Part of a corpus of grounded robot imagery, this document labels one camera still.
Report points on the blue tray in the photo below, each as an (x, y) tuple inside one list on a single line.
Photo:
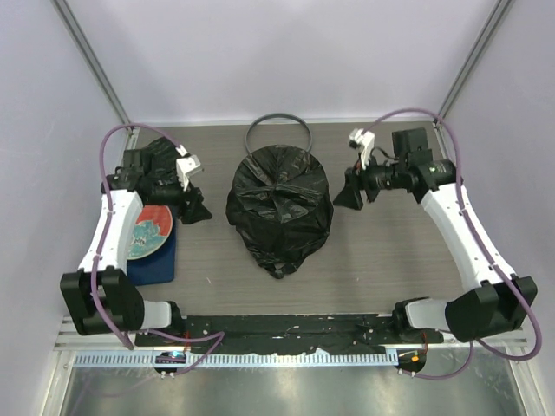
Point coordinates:
[(157, 268)]

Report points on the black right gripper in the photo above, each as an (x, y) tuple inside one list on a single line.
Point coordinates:
[(349, 197)]

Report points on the left aluminium corner post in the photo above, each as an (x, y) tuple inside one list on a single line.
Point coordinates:
[(81, 41)]

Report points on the red and teal plate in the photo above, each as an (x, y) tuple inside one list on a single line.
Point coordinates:
[(151, 230)]

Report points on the aluminium corner post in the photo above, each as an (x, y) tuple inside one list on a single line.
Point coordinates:
[(81, 41), (496, 17)]

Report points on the perforated cable duct strip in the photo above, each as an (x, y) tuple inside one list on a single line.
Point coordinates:
[(167, 359)]

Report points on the right aluminium corner post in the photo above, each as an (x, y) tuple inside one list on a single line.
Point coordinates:
[(496, 17)]

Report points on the folded spare black bags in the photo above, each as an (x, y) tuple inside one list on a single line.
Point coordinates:
[(161, 157)]

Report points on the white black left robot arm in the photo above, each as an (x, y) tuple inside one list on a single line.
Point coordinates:
[(100, 297)]

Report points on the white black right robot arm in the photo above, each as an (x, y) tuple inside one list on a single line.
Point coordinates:
[(490, 303)]

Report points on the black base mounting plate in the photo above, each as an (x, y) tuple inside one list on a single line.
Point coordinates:
[(297, 334)]

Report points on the aluminium frame rail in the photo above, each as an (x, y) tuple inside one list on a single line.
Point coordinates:
[(69, 339)]

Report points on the black trash bag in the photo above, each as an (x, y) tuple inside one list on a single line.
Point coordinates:
[(279, 204)]

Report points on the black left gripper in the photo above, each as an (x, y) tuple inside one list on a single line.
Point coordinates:
[(195, 211)]

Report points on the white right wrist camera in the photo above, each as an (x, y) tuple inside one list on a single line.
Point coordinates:
[(363, 142)]

